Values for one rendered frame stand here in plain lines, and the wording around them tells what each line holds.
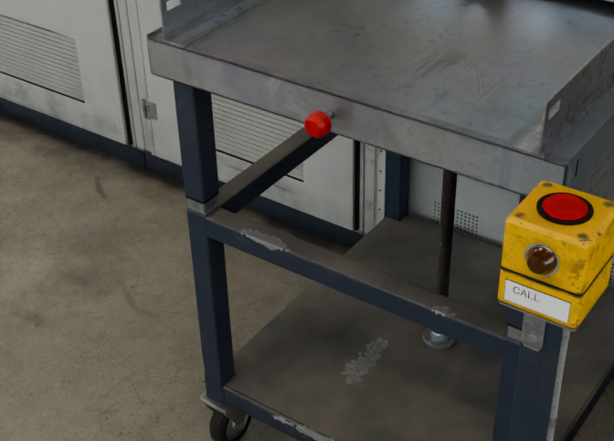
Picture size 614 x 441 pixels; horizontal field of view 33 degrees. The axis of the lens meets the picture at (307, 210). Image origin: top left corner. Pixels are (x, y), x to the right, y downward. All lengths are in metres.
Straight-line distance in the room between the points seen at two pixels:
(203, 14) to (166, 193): 1.19
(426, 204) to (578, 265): 1.30
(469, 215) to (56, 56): 1.20
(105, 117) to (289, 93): 1.45
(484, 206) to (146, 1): 0.91
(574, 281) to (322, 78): 0.51
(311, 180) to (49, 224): 0.66
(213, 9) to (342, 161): 0.82
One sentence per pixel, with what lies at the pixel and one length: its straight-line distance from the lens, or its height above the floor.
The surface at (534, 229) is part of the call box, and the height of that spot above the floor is 0.90.
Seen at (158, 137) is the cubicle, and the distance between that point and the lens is 2.62.
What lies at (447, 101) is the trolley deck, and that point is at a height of 0.82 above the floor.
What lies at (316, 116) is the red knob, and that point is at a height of 0.81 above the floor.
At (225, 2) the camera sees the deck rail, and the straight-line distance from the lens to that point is 1.53.
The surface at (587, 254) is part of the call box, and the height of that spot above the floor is 0.89.
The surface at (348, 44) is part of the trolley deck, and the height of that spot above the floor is 0.82.
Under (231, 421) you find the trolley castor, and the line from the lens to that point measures 1.91.
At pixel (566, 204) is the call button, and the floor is 0.91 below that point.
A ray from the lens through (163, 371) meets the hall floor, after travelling 2.11.
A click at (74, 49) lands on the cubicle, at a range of 2.72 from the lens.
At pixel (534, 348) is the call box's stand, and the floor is 0.75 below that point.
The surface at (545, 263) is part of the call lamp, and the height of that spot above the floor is 0.88.
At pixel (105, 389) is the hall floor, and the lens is 2.10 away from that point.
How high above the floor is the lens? 1.43
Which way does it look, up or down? 34 degrees down
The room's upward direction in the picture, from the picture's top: 2 degrees counter-clockwise
